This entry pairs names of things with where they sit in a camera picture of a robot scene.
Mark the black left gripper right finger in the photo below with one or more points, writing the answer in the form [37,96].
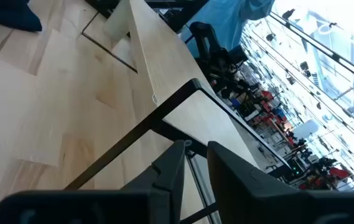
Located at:
[245,193]

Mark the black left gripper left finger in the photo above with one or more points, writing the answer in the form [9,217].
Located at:
[167,186]

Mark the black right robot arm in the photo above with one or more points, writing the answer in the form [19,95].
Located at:
[209,43]

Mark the blue cloth cover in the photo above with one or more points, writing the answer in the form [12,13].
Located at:
[223,18]

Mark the dark blue cloth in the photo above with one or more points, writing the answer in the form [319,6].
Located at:
[12,14]

